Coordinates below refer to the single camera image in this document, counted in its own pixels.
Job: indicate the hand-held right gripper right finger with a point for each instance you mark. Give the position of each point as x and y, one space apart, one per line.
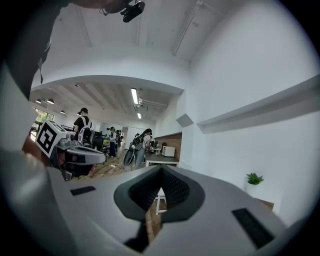
212 225

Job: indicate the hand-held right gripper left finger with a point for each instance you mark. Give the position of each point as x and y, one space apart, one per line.
95 212

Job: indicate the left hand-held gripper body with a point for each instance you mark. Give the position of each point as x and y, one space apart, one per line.
47 137

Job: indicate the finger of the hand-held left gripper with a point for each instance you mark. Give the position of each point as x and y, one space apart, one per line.
87 155

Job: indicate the person's left forearm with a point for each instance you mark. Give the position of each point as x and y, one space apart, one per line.
29 147

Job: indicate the black office chair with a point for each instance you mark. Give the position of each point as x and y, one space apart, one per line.
99 144

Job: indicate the window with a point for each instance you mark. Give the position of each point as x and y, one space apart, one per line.
43 117

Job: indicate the black green bag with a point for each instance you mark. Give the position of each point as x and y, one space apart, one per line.
128 157

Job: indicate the white side table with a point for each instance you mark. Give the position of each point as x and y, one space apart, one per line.
160 200

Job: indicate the potted green plant white pot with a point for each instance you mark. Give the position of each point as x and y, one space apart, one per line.
254 181

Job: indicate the long ceiling light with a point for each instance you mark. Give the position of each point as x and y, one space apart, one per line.
134 95
139 115

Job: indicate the white box appliance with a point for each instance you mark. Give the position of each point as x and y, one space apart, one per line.
168 150

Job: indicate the person's black clothing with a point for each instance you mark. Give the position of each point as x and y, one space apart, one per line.
30 50

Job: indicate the person's face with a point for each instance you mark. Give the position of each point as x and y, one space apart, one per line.
110 5

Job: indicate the white ceiling pipe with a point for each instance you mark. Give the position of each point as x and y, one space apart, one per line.
186 27

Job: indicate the grey desk white frame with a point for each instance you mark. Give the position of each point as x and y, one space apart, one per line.
160 160

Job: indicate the grey wall panel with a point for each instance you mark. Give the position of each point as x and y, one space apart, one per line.
185 120

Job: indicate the white wall shelf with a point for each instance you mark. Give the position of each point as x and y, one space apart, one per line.
257 110

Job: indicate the black head-worn camera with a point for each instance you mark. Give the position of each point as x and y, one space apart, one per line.
133 11

